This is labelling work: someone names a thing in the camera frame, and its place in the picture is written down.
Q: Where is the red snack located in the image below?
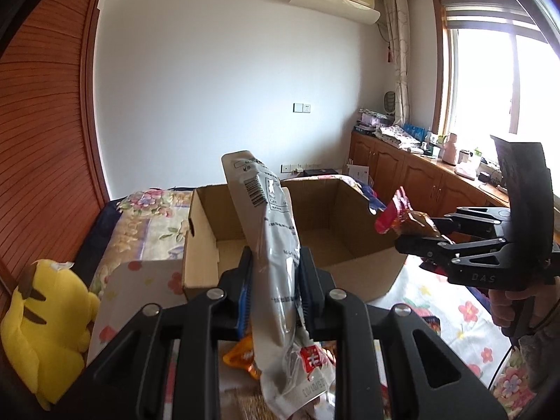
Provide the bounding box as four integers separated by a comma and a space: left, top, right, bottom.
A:
375, 187, 441, 237

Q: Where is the orange snack packet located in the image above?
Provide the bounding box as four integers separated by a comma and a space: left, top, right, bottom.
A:
222, 334, 261, 380

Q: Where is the long white snack pouch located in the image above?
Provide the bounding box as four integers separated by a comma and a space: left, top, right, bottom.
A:
222, 151, 335, 419

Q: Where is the person right hand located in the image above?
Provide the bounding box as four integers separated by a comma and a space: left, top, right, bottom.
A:
487, 277, 560, 338

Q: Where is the wooden sideboard cabinet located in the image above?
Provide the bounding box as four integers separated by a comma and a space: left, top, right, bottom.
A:
348, 131, 510, 217

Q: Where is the strawberry print tablecloth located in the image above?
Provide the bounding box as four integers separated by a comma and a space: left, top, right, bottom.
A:
86, 255, 513, 420

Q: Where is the pink thermos bottle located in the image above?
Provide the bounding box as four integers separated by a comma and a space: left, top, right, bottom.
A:
441, 133, 457, 166

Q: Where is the brown cardboard box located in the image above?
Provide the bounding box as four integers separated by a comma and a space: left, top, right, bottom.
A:
181, 174, 409, 303

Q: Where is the floral bed quilt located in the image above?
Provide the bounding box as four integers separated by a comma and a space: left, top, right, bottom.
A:
73, 188, 194, 297

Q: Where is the window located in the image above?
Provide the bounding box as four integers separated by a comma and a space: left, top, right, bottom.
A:
433, 0, 559, 191

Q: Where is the yellow plush toy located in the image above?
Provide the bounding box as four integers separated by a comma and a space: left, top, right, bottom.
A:
1, 259, 100, 410

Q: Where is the wooden slatted wardrobe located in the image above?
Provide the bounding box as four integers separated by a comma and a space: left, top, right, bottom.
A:
1, 0, 108, 308

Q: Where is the floral curtain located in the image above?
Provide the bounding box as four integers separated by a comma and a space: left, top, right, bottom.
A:
384, 0, 410, 125

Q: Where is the wall power socket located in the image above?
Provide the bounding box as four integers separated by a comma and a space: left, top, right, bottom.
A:
280, 164, 307, 174

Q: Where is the wall light switch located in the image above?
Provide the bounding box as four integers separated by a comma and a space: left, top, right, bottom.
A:
292, 103, 310, 113

